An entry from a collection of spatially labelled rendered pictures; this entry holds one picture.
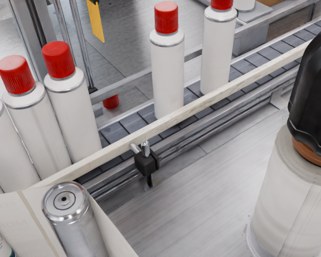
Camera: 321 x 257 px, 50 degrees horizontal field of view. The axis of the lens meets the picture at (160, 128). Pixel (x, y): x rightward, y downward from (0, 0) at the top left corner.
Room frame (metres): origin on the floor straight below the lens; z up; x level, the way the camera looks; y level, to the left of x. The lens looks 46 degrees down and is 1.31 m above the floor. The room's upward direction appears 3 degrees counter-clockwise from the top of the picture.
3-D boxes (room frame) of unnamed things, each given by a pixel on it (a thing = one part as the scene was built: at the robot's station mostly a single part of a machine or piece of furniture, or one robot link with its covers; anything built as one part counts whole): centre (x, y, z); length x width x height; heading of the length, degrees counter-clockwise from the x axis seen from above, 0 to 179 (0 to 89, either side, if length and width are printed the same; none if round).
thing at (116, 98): (0.54, 0.10, 0.85); 0.03 x 0.03 x 0.03
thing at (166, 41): (0.45, -0.02, 0.98); 0.05 x 0.05 x 0.20
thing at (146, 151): (0.32, 0.02, 0.89); 0.03 x 0.03 x 0.12; 33
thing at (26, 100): (0.33, 0.16, 0.98); 0.05 x 0.05 x 0.20
